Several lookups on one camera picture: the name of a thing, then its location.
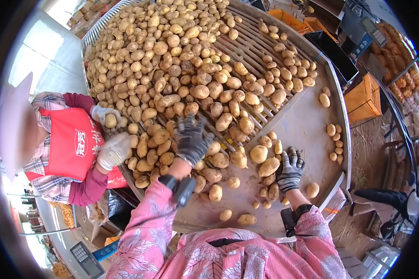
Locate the person's right ring finger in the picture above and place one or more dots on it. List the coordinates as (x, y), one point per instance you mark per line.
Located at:
(299, 158)

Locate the grey weighing scale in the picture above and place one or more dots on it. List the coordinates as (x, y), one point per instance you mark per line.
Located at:
(85, 260)
(373, 31)

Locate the black wrist band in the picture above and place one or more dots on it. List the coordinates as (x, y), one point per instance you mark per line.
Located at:
(180, 188)
(293, 216)

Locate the orange plastic crate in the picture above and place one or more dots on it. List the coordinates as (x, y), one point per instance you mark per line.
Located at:
(293, 21)
(363, 99)

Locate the single round potato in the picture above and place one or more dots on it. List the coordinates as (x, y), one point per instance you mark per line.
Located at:
(313, 190)
(225, 214)
(110, 121)

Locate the cluster of small potatoes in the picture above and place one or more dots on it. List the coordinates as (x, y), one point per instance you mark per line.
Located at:
(336, 143)

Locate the person's right index finger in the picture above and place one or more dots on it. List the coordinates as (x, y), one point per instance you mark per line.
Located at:
(286, 156)

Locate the person's left hand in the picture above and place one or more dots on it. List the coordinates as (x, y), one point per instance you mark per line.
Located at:
(192, 139)

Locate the person's right middle finger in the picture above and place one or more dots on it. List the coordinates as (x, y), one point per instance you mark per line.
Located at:
(293, 154)

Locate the person's right little finger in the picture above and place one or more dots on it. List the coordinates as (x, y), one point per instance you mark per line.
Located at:
(302, 165)

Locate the person's body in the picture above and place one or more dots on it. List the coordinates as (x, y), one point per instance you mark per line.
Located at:
(230, 258)

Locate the metal sorting table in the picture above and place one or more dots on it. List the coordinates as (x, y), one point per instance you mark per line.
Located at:
(300, 122)

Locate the person's right hand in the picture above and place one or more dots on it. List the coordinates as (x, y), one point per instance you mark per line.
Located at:
(289, 172)

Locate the person's left thumb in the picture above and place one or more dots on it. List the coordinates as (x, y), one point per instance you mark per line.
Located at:
(209, 140)

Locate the stack of orange net sacks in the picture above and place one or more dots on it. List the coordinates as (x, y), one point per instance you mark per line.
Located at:
(401, 69)

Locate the person's left fingers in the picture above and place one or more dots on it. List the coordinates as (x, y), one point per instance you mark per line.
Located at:
(190, 123)

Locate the black plastic bag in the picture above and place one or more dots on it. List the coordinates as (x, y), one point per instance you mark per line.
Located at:
(120, 209)

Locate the person's right thumb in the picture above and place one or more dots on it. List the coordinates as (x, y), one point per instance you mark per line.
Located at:
(279, 171)

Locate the pile of potatoes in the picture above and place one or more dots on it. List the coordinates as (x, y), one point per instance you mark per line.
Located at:
(181, 69)

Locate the single oval potato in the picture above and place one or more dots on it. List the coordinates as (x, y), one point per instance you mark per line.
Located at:
(324, 100)
(246, 219)

